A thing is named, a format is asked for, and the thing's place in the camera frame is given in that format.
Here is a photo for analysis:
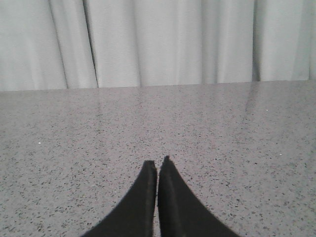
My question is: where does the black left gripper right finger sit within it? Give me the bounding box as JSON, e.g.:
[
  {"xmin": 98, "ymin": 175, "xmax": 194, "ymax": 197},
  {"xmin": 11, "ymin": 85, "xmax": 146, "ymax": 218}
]
[{"xmin": 158, "ymin": 156, "xmax": 238, "ymax": 237}]

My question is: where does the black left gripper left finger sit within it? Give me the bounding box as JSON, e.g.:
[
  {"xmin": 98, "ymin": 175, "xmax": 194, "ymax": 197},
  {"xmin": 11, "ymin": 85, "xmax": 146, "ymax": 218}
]
[{"xmin": 84, "ymin": 160, "xmax": 157, "ymax": 237}]

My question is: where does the light grey curtain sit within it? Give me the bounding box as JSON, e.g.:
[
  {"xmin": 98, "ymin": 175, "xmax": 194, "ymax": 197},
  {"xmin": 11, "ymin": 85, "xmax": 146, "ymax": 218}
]
[{"xmin": 0, "ymin": 0, "xmax": 316, "ymax": 91}]

